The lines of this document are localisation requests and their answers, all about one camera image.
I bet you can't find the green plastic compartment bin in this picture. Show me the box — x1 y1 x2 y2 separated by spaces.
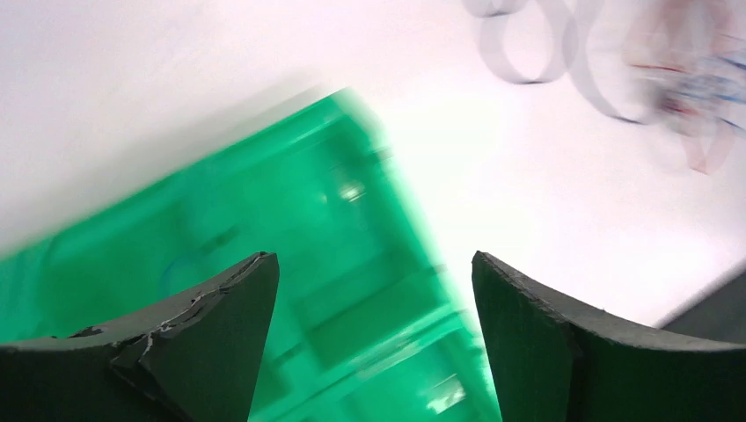
1 93 500 421

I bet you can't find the dark purple wire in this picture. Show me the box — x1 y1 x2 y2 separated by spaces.
463 0 660 127

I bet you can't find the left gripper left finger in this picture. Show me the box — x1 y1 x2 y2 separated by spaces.
1 252 279 421

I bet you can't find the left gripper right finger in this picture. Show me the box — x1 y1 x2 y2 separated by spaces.
472 251 745 422

